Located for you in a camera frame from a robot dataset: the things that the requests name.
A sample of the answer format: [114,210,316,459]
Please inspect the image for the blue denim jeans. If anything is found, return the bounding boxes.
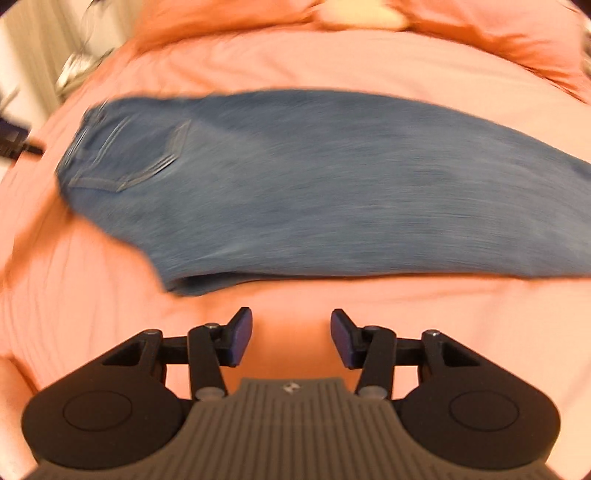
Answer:
[56,90,590,296]

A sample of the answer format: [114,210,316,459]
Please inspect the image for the orange bed sheet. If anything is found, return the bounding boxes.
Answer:
[1,26,590,479]

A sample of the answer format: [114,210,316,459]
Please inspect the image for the white crumpled cloth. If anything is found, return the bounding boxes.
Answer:
[55,53,105,95]

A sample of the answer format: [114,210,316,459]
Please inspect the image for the left orange pillow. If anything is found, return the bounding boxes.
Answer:
[133,0,318,50]

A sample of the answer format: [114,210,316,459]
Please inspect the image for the orange pillow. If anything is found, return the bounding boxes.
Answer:
[390,0,590,103]
[133,0,318,50]

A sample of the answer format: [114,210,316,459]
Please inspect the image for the small yellow cushion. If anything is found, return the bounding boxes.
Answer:
[314,0,410,32]

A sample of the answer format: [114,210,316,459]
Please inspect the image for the right orange pillow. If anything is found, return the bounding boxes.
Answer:
[390,0,590,103]

